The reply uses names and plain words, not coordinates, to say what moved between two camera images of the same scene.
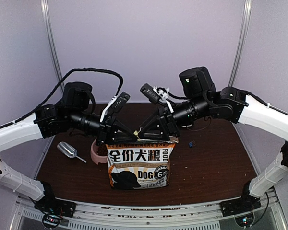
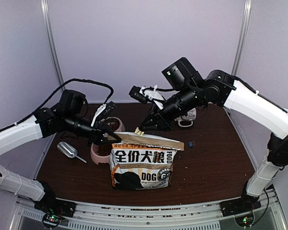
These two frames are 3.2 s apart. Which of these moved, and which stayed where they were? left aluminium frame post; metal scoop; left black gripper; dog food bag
Moved: left black gripper
Stayed: metal scoop; dog food bag; left aluminium frame post
